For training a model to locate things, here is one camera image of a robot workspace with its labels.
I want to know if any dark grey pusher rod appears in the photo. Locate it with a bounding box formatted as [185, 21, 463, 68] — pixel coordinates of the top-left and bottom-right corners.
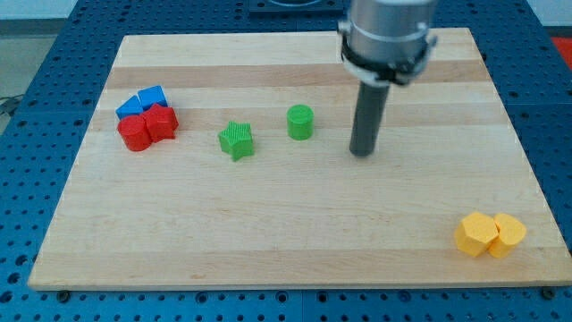
[349, 82, 390, 157]

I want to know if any green cylinder block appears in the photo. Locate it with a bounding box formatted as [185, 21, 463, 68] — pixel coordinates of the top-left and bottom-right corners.
[286, 105, 314, 140]

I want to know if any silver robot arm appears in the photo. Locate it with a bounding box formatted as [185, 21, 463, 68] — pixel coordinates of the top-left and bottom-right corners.
[338, 0, 438, 157]

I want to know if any yellow hexagon block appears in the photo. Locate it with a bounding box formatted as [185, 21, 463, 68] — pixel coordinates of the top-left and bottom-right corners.
[453, 212, 499, 258]

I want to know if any wooden board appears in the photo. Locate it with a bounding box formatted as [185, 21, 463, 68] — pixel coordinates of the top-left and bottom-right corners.
[29, 28, 571, 291]

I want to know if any green star block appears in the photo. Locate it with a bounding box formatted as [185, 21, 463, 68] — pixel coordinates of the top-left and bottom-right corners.
[218, 121, 254, 162]

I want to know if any yellow heart block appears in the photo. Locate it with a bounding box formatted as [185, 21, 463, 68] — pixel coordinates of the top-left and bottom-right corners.
[488, 213, 527, 258]

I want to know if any red star block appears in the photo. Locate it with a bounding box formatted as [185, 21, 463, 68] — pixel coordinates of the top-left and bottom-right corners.
[141, 103, 179, 142]

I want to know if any blue cube block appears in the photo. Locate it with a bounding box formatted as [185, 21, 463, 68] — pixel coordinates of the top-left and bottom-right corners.
[138, 85, 168, 111]

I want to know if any blue triangle block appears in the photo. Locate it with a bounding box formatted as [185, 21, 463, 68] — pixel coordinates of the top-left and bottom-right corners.
[115, 96, 143, 120]

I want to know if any red cylinder block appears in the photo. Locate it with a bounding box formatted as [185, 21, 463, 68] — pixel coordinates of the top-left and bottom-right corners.
[117, 115, 153, 152]

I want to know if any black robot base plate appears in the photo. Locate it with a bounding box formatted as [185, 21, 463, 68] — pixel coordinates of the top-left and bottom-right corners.
[247, 0, 344, 14]

